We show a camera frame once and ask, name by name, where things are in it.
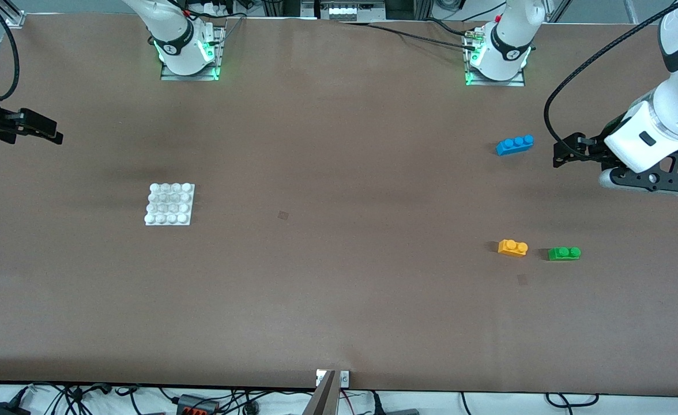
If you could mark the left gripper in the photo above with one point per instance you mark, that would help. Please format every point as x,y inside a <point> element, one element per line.
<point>596,144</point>

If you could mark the yellow two-stud block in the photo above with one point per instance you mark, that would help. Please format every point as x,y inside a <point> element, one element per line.
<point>512,248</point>

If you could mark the white studded base plate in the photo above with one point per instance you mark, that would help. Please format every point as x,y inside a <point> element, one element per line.
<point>170,204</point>

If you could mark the blue three-stud block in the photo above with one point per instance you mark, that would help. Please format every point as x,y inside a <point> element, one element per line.
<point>514,146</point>

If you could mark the green two-stud block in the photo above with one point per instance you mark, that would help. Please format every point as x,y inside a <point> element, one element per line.
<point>564,254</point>

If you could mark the white terminal block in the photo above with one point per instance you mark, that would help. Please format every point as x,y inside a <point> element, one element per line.
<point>342,11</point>

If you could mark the silver aluminium profile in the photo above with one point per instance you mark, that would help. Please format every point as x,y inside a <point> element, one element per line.
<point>15,18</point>

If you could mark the black power plug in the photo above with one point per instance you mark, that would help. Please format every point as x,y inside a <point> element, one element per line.
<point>7,410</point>

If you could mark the black orange power adapter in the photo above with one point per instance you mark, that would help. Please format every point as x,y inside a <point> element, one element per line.
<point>198,406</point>

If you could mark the silver table edge bracket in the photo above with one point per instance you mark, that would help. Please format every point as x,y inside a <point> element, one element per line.
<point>345,378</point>

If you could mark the brown camera post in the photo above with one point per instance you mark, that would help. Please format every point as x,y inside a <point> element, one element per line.
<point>323,397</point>

